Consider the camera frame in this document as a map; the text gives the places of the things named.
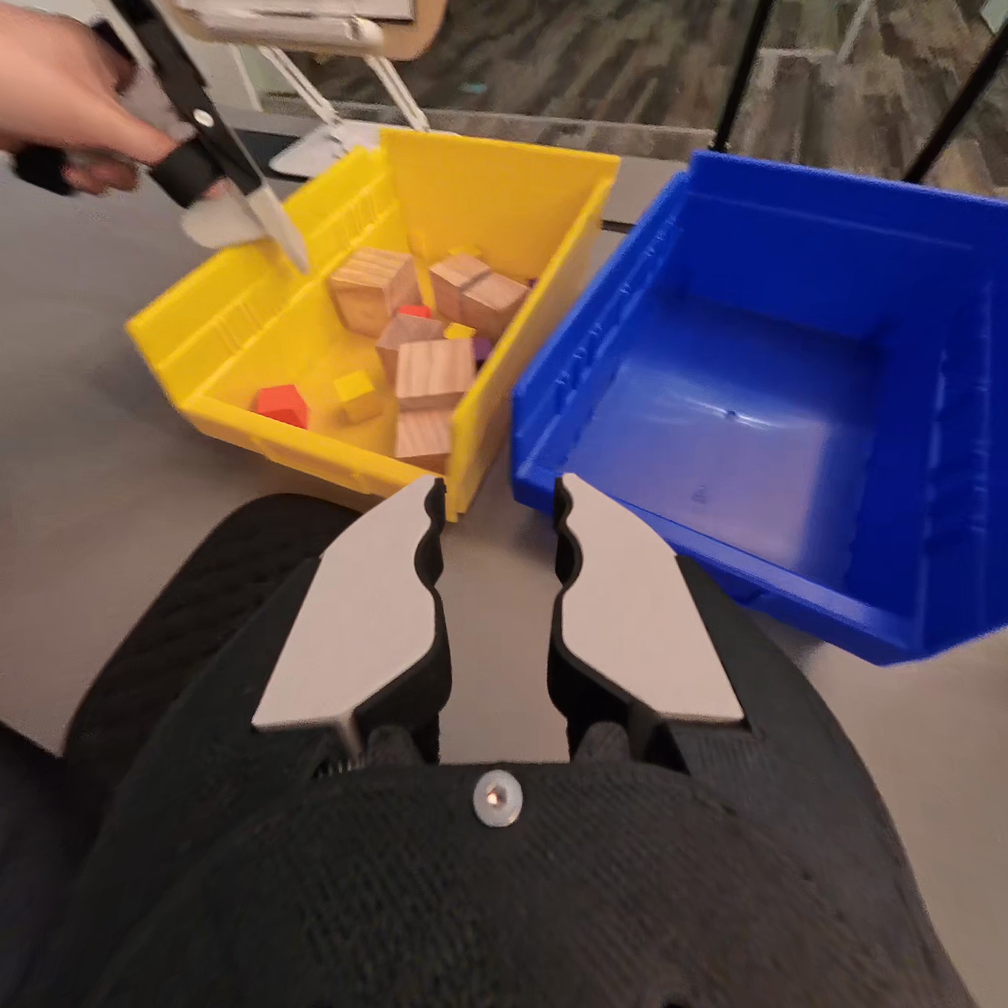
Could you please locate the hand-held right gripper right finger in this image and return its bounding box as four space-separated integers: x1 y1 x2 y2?
547 472 747 763

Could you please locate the yellow plastic box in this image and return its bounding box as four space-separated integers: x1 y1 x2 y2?
126 128 622 522

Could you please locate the black floor lamp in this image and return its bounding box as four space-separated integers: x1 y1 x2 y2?
904 27 1008 184

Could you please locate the person's left hand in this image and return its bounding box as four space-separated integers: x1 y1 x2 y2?
0 12 178 195

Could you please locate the person's dark clothing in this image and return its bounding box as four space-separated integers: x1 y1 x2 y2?
0 493 365 1008

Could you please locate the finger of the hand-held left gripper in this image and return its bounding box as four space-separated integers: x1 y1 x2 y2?
238 178 313 277
181 187 266 252

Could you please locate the brown cardboard backing board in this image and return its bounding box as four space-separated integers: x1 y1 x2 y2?
167 0 450 64

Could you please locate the printed instruction sheet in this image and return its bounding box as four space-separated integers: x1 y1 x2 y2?
177 0 416 46

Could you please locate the blue plastic box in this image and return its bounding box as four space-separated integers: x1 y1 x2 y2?
510 150 1008 666

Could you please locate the white document stand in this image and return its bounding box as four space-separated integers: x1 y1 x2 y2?
256 39 433 181

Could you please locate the pile of coloured wooden cubes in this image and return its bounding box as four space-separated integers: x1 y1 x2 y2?
254 246 538 474

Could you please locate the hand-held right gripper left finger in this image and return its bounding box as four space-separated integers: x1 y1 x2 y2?
252 475 455 763

